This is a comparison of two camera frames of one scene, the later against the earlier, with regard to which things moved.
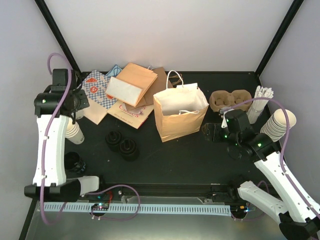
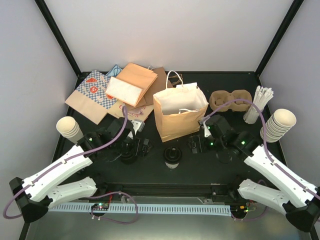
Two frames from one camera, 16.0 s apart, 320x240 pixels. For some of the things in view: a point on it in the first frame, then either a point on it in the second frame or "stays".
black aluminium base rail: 170,191 stays
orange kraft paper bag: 180,111 stays
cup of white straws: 257,107 stays
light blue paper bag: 114,72 stays
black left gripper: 84,102 to 144,150
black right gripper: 216,137 to 193,139
